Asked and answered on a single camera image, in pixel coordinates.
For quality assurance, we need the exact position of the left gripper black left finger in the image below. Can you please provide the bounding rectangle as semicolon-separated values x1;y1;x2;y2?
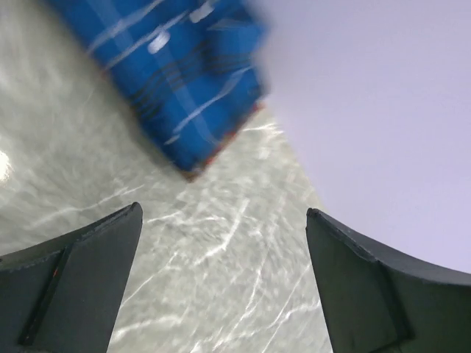
1;202;143;352

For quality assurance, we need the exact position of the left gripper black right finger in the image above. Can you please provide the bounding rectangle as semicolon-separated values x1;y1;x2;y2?
306;208;470;353

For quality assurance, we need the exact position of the blue plaid long sleeve shirt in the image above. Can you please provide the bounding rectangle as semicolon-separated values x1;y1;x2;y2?
51;1;265;171

